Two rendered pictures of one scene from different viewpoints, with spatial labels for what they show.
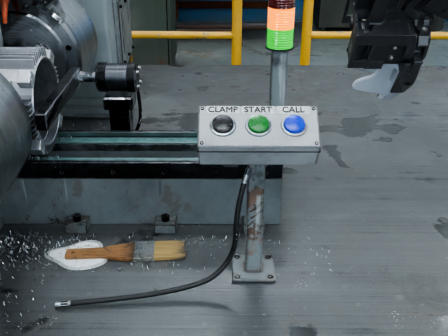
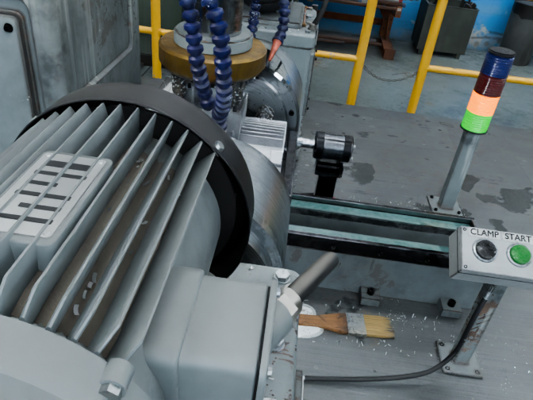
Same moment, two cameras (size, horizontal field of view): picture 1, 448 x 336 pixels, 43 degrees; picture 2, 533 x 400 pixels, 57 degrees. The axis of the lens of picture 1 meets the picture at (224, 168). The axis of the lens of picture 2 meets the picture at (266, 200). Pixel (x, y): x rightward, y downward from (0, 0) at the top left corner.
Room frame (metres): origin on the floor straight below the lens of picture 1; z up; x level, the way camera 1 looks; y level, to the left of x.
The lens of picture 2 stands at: (0.14, 0.31, 1.50)
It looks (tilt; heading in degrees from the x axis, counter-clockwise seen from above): 34 degrees down; 2
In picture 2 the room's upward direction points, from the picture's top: 7 degrees clockwise
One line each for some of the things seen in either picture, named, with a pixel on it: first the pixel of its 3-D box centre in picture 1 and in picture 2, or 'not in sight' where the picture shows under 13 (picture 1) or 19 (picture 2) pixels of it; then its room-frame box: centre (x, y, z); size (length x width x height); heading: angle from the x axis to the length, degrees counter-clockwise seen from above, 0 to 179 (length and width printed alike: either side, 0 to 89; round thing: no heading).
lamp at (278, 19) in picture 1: (281, 17); (483, 101); (1.26, -0.12, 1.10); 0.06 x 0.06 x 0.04
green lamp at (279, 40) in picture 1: (280, 37); (476, 120); (1.26, -0.12, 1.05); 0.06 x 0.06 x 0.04
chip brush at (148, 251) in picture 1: (126, 251); (339, 323); (0.80, 0.17, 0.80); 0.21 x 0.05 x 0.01; 94
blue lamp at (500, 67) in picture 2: not in sight; (497, 63); (1.26, -0.12, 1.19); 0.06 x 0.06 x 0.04
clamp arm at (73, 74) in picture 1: (61, 95); (290, 166); (0.99, 0.30, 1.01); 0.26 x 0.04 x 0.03; 0
